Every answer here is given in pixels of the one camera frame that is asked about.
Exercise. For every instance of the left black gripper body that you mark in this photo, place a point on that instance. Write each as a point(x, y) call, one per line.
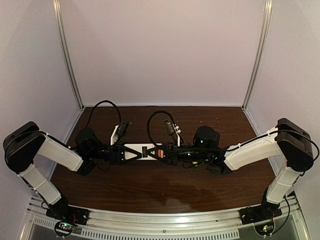
point(120, 154)

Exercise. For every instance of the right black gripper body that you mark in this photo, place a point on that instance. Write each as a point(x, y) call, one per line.
point(170, 154)

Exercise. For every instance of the white remote control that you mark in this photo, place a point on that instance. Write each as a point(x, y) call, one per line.
point(148, 158)

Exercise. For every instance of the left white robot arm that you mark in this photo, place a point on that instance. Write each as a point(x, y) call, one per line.
point(28, 141)

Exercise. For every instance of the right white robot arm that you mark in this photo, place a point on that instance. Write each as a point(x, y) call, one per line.
point(285, 139)

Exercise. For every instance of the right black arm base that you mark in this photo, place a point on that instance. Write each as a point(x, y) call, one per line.
point(262, 218)

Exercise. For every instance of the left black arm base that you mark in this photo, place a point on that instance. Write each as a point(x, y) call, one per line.
point(70, 219)

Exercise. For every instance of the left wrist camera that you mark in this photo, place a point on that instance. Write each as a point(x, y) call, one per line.
point(119, 132)

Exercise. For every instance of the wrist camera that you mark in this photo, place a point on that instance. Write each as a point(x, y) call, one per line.
point(173, 131)
point(119, 132)

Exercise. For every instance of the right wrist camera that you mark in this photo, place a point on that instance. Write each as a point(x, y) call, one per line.
point(173, 131)

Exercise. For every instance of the front aluminium table rail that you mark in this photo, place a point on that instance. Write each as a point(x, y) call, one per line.
point(112, 225)

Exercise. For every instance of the left aluminium frame post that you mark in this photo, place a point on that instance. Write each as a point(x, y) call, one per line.
point(65, 52)

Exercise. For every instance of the aluminium frame post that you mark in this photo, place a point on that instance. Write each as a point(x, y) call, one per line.
point(264, 32)
point(65, 52)

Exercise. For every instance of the right aluminium frame post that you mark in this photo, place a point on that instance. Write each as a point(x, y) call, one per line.
point(264, 32)

